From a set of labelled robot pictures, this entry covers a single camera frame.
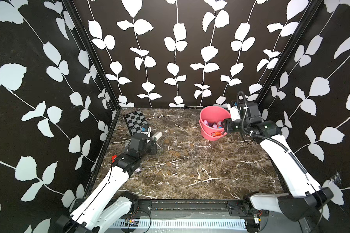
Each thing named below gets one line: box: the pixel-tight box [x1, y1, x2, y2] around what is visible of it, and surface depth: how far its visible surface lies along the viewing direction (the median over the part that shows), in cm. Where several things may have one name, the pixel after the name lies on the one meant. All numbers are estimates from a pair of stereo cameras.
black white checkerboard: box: [123, 109, 148, 136], surface depth 113 cm
